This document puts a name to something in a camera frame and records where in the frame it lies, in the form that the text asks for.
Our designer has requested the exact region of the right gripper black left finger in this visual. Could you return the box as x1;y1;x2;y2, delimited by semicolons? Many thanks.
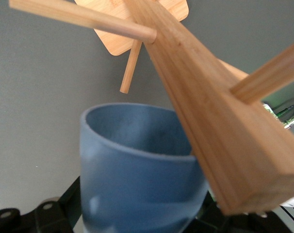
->
0;177;86;233

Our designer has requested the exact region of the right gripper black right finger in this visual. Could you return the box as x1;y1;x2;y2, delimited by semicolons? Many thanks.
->
180;200;294;233

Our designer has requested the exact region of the blue plastic cup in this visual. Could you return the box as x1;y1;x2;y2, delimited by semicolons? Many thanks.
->
79;102;210;233

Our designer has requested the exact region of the wooden cup rack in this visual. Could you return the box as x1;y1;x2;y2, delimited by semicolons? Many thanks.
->
8;0;294;216

